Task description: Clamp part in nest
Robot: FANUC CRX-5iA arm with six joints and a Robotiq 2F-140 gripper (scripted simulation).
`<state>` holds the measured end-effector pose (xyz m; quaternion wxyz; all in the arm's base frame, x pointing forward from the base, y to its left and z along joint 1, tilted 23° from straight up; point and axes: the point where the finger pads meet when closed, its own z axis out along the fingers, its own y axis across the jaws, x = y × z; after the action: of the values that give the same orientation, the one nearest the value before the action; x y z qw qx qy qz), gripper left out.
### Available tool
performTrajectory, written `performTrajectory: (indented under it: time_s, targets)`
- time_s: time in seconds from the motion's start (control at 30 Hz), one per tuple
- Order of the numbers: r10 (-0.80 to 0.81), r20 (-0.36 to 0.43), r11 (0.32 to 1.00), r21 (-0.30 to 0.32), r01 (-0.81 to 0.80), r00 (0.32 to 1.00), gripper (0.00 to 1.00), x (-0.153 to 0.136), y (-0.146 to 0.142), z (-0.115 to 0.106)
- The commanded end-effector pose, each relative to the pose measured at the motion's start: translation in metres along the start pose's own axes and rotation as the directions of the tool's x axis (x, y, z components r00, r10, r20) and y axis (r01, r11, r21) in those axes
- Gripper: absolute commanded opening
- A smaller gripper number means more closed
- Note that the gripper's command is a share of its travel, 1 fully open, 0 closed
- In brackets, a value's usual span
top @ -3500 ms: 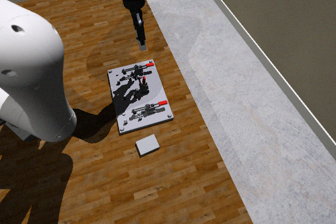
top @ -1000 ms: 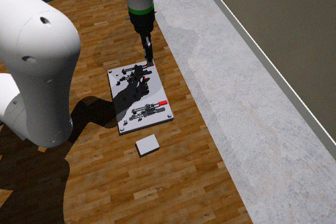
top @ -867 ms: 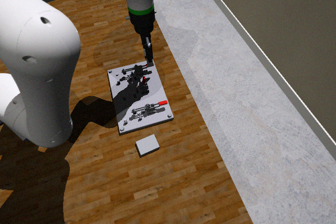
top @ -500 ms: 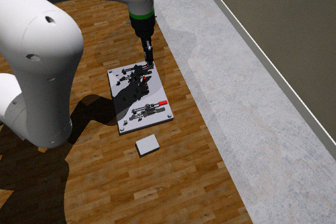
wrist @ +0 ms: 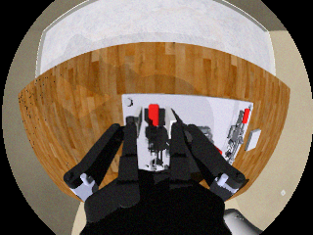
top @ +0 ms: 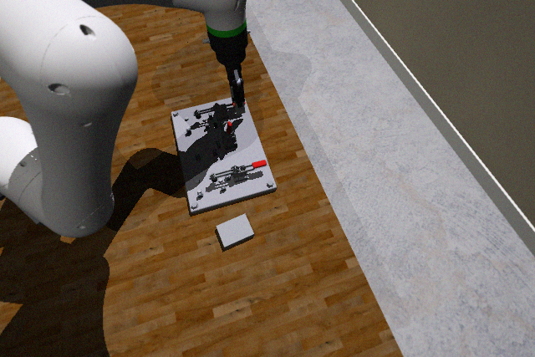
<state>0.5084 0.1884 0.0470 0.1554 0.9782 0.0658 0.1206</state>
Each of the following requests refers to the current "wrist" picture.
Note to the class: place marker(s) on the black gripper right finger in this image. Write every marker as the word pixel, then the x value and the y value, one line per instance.
pixel 222 178

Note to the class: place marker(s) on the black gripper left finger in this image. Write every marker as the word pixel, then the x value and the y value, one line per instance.
pixel 85 178

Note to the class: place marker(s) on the black toggle clamp with red handle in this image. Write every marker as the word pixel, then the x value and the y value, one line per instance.
pixel 155 134

